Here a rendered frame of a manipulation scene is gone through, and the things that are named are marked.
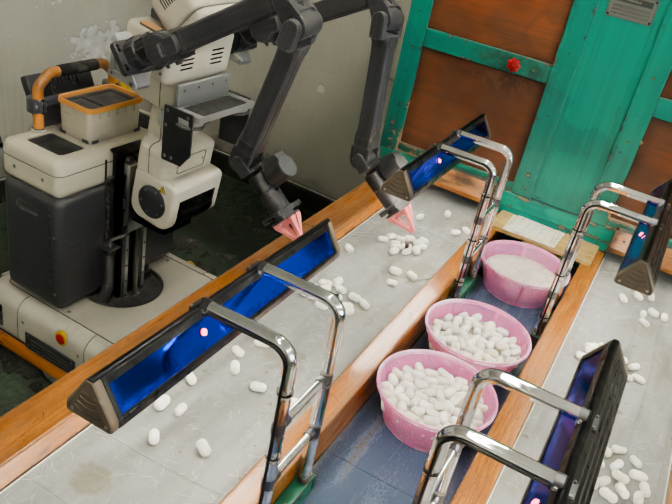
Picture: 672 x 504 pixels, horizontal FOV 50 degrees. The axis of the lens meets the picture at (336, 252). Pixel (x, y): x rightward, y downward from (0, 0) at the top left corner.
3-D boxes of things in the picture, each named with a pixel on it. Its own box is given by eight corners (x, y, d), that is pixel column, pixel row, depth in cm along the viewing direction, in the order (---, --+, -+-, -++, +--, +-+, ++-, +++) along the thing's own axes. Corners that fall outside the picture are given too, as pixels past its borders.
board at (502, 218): (487, 227, 231) (488, 224, 230) (501, 212, 243) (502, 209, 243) (589, 267, 220) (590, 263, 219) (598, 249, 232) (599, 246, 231)
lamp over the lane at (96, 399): (64, 409, 95) (64, 366, 91) (305, 242, 145) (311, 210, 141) (110, 437, 92) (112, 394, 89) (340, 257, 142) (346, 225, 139)
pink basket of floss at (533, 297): (494, 315, 204) (504, 287, 199) (459, 264, 225) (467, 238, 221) (576, 315, 211) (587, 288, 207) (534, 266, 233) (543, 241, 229)
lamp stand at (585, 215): (525, 346, 193) (583, 197, 171) (543, 314, 209) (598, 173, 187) (595, 377, 186) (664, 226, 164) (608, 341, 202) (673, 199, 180)
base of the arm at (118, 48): (143, 38, 188) (108, 43, 178) (163, 26, 183) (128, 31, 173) (156, 70, 189) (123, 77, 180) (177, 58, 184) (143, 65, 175)
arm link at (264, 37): (398, -26, 190) (380, -27, 182) (408, 26, 193) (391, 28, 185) (268, 17, 216) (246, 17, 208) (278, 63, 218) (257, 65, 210)
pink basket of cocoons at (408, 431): (347, 426, 154) (355, 392, 150) (397, 365, 176) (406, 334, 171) (462, 486, 145) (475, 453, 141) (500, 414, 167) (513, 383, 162)
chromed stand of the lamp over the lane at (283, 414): (166, 507, 128) (185, 300, 107) (232, 442, 144) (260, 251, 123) (254, 563, 122) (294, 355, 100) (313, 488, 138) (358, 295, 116)
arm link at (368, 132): (389, 9, 195) (370, 9, 186) (408, 13, 192) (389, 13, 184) (363, 161, 212) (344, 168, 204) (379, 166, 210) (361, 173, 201)
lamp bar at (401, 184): (379, 191, 173) (385, 163, 169) (465, 131, 223) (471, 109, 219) (409, 203, 170) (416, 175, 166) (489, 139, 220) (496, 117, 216)
